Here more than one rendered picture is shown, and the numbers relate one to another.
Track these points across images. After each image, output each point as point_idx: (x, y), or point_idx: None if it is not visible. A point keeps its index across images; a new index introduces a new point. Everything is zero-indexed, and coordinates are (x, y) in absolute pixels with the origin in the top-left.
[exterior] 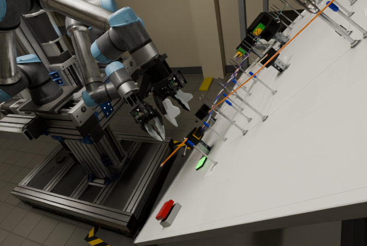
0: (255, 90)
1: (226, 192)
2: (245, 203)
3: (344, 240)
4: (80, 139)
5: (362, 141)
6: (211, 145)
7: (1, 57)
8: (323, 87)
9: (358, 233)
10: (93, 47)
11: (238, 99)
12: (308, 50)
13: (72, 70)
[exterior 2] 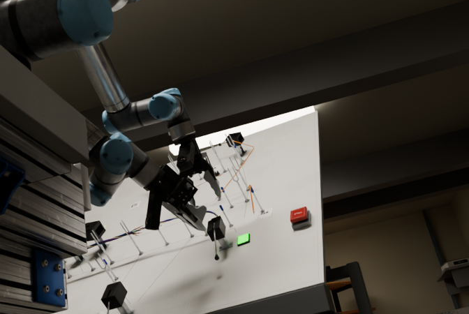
0: (169, 238)
1: (299, 178)
2: (310, 163)
3: None
4: (42, 281)
5: (301, 143)
6: (214, 254)
7: (111, 6)
8: (259, 165)
9: None
10: (169, 95)
11: (139, 272)
12: (193, 196)
13: None
